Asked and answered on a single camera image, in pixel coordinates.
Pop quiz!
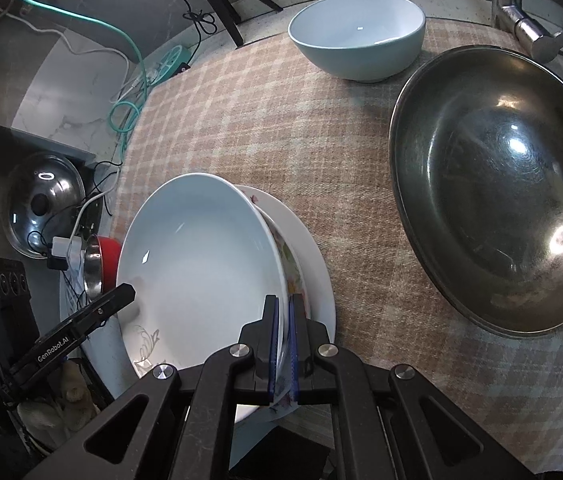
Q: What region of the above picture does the red steel bowl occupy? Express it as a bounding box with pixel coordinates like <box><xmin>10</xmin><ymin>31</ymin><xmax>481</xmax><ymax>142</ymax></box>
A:
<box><xmin>82</xmin><ymin>234</ymin><xmax>123</xmax><ymax>306</ymax></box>

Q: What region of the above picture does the white cable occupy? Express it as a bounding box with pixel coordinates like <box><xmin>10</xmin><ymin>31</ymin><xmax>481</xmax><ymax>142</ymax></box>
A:
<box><xmin>0</xmin><ymin>7</ymin><xmax>132</xmax><ymax>106</ymax></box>

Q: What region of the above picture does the teal round cable reel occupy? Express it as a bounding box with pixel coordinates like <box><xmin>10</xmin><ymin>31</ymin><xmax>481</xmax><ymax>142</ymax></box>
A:
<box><xmin>144</xmin><ymin>45</ymin><xmax>192</xmax><ymax>83</ymax></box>

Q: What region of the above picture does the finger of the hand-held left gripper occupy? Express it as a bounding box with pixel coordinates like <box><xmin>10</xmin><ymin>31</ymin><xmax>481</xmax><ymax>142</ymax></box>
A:
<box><xmin>68</xmin><ymin>282</ymin><xmax>138</xmax><ymax>342</ymax></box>

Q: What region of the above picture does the light blue bowl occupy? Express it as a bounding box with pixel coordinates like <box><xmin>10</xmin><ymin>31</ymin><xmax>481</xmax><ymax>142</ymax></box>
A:
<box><xmin>287</xmin><ymin>0</ymin><xmax>426</xmax><ymax>84</ymax></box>

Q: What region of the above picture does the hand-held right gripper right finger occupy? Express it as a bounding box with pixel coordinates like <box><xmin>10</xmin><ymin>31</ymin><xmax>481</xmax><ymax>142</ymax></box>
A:
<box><xmin>287</xmin><ymin>294</ymin><xmax>545</xmax><ymax>480</ymax></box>

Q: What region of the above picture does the teal cable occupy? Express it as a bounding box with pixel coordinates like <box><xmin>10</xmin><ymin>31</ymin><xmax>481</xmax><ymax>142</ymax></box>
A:
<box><xmin>12</xmin><ymin>0</ymin><xmax>145</xmax><ymax>153</ymax></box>

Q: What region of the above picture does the stainless steel bowl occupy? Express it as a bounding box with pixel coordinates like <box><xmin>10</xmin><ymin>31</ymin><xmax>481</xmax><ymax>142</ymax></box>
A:
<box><xmin>388</xmin><ymin>45</ymin><xmax>563</xmax><ymax>339</ymax></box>

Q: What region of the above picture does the steel pot lid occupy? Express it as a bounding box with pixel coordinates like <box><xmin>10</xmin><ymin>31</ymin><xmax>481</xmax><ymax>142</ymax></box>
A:
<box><xmin>2</xmin><ymin>155</ymin><xmax>86</xmax><ymax>260</ymax></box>

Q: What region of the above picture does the white plate grey leaf pattern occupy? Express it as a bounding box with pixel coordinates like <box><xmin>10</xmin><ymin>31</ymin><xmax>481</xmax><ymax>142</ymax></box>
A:
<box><xmin>116</xmin><ymin>172</ymin><xmax>292</xmax><ymax>423</ymax></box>

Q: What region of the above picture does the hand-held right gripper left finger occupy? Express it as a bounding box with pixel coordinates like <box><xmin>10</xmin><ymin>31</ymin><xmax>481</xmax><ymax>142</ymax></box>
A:
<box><xmin>22</xmin><ymin>295</ymin><xmax>281</xmax><ymax>480</ymax></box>

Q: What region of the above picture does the white charger plug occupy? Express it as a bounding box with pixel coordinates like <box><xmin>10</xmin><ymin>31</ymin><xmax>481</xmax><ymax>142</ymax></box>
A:
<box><xmin>52</xmin><ymin>237</ymin><xmax>85</xmax><ymax>261</ymax></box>

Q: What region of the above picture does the knotted black cable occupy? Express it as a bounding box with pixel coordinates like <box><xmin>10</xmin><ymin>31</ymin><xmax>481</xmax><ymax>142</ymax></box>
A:
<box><xmin>154</xmin><ymin>0</ymin><xmax>220</xmax><ymax>56</ymax></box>

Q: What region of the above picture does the beige plaid cloth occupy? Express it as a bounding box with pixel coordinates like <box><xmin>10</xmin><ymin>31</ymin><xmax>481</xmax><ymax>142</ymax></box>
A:
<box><xmin>79</xmin><ymin>12</ymin><xmax>563</xmax><ymax>476</ymax></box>

